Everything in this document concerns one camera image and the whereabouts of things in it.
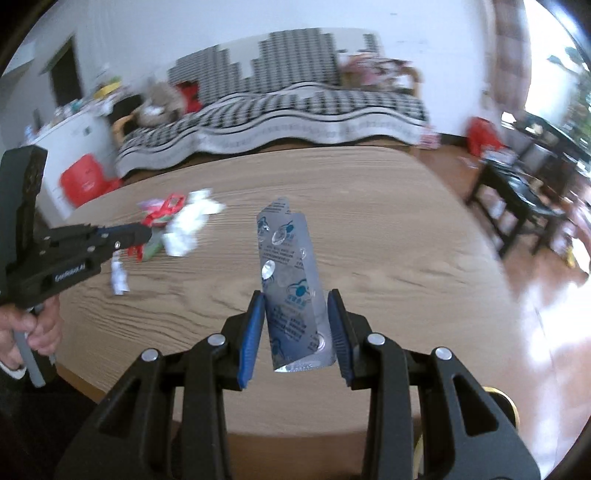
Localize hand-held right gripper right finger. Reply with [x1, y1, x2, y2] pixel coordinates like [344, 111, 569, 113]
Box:
[326, 288, 541, 480]

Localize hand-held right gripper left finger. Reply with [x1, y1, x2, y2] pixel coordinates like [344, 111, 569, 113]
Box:
[81, 290, 267, 480]

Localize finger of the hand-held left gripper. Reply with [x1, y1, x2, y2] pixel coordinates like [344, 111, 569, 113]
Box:
[85, 234, 153, 274]
[41, 222, 153, 254]

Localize silver blister pack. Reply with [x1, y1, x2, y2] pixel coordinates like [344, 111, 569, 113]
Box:
[256, 198, 335, 374]

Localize person's left forearm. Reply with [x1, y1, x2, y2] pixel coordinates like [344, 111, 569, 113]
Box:
[0, 360, 100, 480]

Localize person's left hand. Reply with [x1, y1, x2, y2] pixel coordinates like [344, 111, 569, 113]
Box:
[0, 295, 64, 370]

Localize small white paper scrap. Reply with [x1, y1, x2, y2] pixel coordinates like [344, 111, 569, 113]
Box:
[111, 256, 131, 295]

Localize red bear stool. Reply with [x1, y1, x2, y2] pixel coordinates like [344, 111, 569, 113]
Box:
[60, 154, 123, 208]

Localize crumpled white tissue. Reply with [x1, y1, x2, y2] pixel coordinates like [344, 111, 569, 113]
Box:
[164, 189, 227, 257]

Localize white cabinet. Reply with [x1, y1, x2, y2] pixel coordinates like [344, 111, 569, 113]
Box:
[28, 104, 118, 222]

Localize rattan sofa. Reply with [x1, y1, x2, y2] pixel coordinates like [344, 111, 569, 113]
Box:
[112, 67, 430, 176]

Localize row of small bottles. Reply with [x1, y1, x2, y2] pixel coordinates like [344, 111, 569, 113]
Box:
[25, 99, 93, 134]

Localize black bag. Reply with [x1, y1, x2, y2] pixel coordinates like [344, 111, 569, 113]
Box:
[108, 95, 144, 134]

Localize brown plush toy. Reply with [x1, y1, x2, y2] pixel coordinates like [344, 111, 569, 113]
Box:
[136, 78, 185, 127]

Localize red cloth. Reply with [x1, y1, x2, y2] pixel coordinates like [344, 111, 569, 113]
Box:
[178, 82, 204, 114]

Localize dark doorway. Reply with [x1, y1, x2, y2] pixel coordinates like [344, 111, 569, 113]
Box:
[39, 37, 84, 109]

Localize black white striped sofa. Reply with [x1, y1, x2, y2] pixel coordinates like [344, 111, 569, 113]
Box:
[115, 28, 428, 178]

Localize black low side table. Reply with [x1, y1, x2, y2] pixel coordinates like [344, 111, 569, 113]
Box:
[466, 161, 568, 259]

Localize white papers on floor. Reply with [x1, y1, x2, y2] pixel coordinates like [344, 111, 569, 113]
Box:
[480, 148, 518, 167]

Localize red plastic bag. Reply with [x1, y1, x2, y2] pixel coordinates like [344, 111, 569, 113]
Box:
[467, 117, 499, 158]

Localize pink printed pillow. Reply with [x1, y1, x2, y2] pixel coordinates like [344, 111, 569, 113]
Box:
[339, 53, 414, 88]

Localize black wooden table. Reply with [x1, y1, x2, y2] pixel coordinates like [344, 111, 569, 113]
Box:
[501, 111, 591, 185]

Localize pink patterned curtain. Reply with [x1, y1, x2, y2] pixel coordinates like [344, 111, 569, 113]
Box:
[492, 0, 541, 112]

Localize potted plants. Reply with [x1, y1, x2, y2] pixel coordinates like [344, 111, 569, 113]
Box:
[547, 46, 591, 139]

